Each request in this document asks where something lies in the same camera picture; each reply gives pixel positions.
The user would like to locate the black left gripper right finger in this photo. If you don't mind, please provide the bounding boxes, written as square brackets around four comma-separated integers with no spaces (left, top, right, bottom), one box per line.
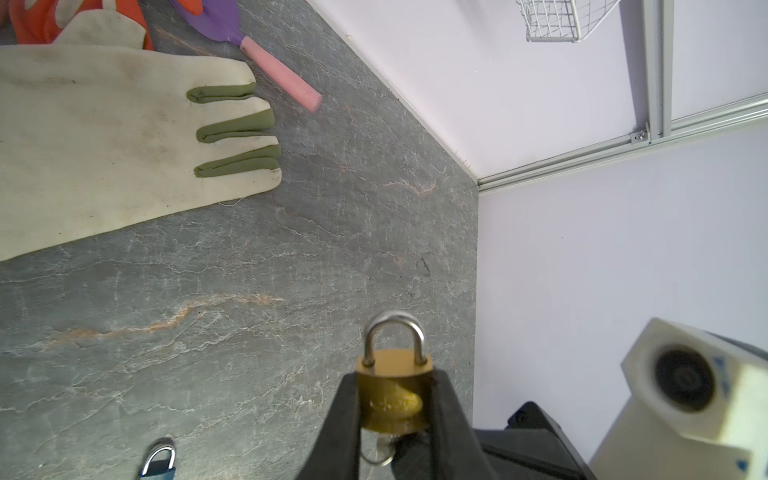
[430,369,497,479]

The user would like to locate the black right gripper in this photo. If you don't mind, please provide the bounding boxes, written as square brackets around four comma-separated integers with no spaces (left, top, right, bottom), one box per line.
[474,401,595,479]

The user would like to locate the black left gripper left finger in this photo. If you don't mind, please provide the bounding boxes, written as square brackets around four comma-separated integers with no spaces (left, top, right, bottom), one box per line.
[296,373,361,480]

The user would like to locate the brass padlock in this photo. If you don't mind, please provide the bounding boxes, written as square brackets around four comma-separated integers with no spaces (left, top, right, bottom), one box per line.
[356,311,434,436]

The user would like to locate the small blue padlock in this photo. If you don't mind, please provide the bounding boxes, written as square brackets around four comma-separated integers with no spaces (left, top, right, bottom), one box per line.
[137,439,177,480]

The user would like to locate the cream green work glove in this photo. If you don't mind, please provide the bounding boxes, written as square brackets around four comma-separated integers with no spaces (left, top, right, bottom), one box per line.
[1,11,282,260]

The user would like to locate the red white work glove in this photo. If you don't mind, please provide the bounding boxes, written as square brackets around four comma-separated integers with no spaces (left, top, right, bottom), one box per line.
[1,1,154,51]

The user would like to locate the long white wire basket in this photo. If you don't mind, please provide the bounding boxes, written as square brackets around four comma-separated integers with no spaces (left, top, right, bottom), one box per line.
[517,0,620,43]

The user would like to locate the purple trowel pink handle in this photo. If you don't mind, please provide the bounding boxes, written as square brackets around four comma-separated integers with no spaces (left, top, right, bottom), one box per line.
[169,0,323,113]

